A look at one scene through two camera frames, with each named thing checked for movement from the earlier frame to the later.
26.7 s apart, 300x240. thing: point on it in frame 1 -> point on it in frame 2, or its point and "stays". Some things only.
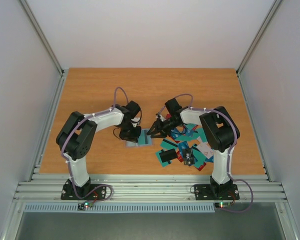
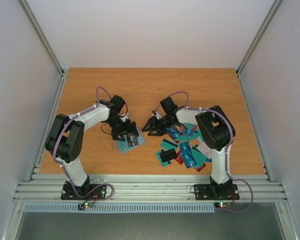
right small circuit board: x=222 y=204 stays
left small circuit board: x=85 y=205 stays
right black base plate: x=216 y=192 stays
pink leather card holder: x=144 y=140 -> x=123 y=146
